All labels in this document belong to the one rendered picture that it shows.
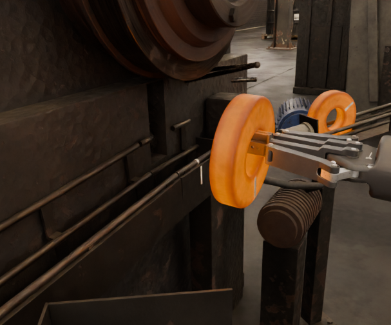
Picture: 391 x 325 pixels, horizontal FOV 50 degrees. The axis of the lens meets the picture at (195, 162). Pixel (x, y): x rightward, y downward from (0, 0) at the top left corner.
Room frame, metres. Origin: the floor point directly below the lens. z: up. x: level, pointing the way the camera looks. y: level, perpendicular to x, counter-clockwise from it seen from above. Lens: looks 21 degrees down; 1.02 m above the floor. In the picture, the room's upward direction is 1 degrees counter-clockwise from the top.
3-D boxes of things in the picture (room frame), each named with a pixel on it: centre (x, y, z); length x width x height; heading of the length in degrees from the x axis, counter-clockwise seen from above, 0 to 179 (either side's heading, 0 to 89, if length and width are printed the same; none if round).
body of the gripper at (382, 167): (0.47, -0.21, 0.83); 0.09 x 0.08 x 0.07; 60
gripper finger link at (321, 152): (0.49, -0.14, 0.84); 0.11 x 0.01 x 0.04; 62
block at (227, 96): (1.04, -0.09, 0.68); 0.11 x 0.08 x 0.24; 60
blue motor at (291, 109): (2.98, -0.75, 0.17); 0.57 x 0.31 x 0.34; 170
